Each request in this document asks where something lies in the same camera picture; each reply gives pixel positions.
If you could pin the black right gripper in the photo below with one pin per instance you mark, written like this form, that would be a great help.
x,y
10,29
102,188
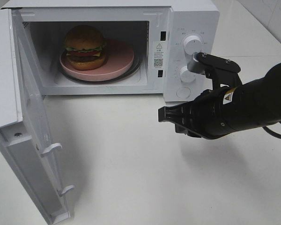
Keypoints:
x,y
203,117

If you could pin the round white door button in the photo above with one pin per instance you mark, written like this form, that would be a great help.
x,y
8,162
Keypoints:
x,y
184,92

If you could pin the white timer knob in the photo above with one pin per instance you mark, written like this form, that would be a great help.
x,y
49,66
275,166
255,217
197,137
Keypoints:
x,y
186,76

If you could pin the pink round plate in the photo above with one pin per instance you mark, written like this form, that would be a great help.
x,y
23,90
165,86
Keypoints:
x,y
118,48

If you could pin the toy burger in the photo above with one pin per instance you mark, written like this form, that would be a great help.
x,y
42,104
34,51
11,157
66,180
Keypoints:
x,y
85,47

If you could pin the white microwave door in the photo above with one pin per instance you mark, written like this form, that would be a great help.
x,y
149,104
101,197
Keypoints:
x,y
25,139

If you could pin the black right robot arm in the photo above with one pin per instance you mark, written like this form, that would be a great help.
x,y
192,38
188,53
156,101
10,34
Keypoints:
x,y
254,104

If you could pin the glass turntable plate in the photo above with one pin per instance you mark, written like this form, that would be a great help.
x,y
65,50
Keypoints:
x,y
137,66

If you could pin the white warning label sticker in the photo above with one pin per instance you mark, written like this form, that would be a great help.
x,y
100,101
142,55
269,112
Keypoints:
x,y
158,54

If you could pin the upper white power knob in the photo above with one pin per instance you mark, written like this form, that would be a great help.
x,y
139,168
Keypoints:
x,y
192,44

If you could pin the white microwave oven body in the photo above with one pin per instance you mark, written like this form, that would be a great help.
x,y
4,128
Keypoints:
x,y
139,23

